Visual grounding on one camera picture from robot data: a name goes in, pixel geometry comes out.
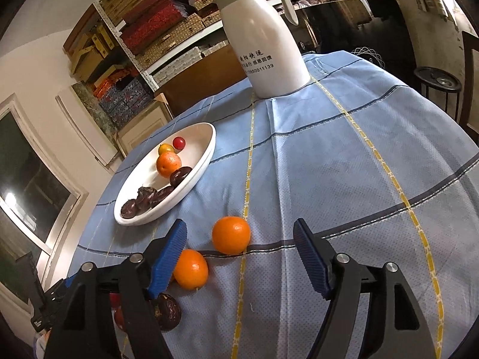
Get white leaning board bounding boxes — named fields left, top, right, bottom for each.
left=55, top=84, right=118, bottom=167

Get blue checked tablecloth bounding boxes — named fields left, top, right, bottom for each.
left=71, top=50, right=479, bottom=359

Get brown wooden board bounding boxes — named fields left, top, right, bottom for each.
left=159, top=43, right=249, bottom=116

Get white oval plate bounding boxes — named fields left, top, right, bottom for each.
left=113, top=122, right=217, bottom=226

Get white wire basket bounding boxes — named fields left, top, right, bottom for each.
left=352, top=46, right=386, bottom=69

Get stack of red brocade boxes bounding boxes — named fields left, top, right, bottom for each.
left=120, top=0, right=188, bottom=51

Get large orange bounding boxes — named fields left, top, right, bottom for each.
left=212, top=216, right=251, bottom=255

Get white thermos jug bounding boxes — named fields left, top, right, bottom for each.
left=208, top=0, right=312, bottom=99

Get orange tangerine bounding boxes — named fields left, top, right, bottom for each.
left=172, top=249, right=209, bottom=290
left=156, top=153, right=182, bottom=179

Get stack of wooden boxes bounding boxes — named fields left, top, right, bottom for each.
left=62, top=7, right=128, bottom=83

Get orange patterned boxes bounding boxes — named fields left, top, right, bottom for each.
left=92, top=68, right=131, bottom=98

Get white patterned box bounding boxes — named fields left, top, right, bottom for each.
left=153, top=47, right=204, bottom=83

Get stack of woven straw boxes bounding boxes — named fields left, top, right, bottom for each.
left=135, top=13, right=207, bottom=70

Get window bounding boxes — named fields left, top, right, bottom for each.
left=0, top=93, right=90, bottom=307

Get stack of blue patterned boxes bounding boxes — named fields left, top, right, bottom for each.
left=99, top=78, right=154, bottom=130

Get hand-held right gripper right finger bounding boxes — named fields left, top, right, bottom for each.
left=293, top=217, right=437, bottom=359

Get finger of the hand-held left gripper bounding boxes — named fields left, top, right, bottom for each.
left=45, top=273, right=82, bottom=303

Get white metal shelf rack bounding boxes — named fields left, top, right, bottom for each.
left=93, top=0, right=393, bottom=94

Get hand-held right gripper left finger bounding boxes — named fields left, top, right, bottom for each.
left=44, top=218, right=188, bottom=359

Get dark passion fruit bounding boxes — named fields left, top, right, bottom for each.
left=150, top=185, right=176, bottom=208
left=169, top=166, right=193, bottom=188
left=151, top=293, right=182, bottom=332
left=135, top=186, right=158, bottom=212
left=120, top=199, right=139, bottom=219

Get round black stool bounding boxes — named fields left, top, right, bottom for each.
left=413, top=66, right=463, bottom=120

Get green marble panel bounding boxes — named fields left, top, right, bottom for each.
left=71, top=80, right=116, bottom=135

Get dark wooden chair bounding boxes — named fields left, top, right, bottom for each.
left=458, top=30, right=479, bottom=139

